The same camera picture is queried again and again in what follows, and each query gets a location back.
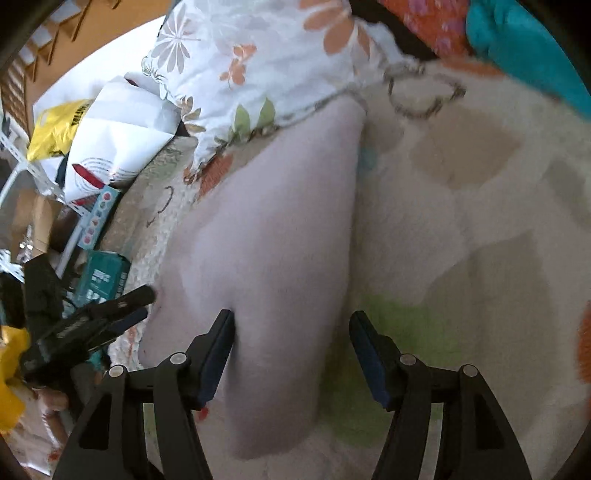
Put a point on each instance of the white plastic bag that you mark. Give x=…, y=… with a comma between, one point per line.
x=120, y=134

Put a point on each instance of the patterned quilted mat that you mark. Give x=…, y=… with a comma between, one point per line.
x=485, y=230

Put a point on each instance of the cardboard box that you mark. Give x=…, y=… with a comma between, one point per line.
x=37, y=221

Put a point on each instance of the green packet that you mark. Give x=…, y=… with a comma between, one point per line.
x=101, y=277

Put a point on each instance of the white floral pillow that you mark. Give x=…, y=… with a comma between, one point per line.
x=277, y=60

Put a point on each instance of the yellow cloth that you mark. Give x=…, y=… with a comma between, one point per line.
x=11, y=364

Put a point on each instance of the yellow plastic bag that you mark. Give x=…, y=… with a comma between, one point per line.
x=55, y=129

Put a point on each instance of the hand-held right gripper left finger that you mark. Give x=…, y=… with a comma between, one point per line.
x=214, y=364

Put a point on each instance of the colourful printed box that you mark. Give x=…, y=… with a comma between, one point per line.
x=99, y=217

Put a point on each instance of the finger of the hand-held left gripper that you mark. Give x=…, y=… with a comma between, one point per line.
x=129, y=319
x=134, y=297

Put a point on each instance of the teal fleece towel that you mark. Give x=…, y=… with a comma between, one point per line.
x=531, y=41

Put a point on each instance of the white metal rack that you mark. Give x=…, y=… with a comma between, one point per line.
x=41, y=180

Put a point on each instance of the white floral zip garment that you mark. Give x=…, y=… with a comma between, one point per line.
x=268, y=258

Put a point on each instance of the wooden staircase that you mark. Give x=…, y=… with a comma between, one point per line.
x=92, y=41

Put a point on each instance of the orange floral bedsheet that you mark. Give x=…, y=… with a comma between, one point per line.
x=429, y=23

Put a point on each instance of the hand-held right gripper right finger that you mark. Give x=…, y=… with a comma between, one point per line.
x=369, y=364

